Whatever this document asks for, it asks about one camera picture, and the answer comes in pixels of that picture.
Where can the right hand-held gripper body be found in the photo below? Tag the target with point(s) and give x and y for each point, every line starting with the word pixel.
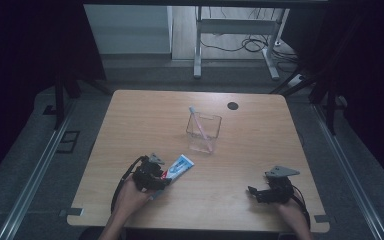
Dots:
pixel 280 186

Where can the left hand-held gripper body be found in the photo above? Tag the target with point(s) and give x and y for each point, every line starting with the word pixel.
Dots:
pixel 146 173

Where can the white red blue toothpaste tube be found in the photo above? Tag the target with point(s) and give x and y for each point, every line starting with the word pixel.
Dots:
pixel 177 168

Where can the clear plastic container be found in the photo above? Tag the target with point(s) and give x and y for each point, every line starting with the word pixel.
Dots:
pixel 202 136

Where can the pink toothbrush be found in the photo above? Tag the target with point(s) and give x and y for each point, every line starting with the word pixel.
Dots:
pixel 200 128

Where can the person's left hand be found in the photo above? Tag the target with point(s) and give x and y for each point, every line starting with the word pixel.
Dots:
pixel 131 196

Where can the person's right hand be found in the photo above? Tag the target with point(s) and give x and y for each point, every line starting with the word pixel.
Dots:
pixel 291 213

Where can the grey tape strip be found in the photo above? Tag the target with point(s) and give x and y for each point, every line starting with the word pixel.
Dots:
pixel 322 218

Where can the black round table grommet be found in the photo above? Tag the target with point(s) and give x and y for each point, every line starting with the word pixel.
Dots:
pixel 233 106

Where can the dark metal stand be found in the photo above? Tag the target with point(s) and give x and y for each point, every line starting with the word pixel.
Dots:
pixel 328 96
pixel 60 100

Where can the dark curtain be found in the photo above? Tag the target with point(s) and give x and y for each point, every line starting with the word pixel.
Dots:
pixel 16 83
pixel 373 83

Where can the white partition panel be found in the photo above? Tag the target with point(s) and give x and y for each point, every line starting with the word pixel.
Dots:
pixel 128 28

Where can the metal floor rail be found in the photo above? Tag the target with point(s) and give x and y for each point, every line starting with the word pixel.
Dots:
pixel 33 180
pixel 345 173

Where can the black floor outlet frame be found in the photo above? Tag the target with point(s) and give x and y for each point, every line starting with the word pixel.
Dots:
pixel 68 141

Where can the white metal desk frame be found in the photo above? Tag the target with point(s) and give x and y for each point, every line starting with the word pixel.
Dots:
pixel 236 26

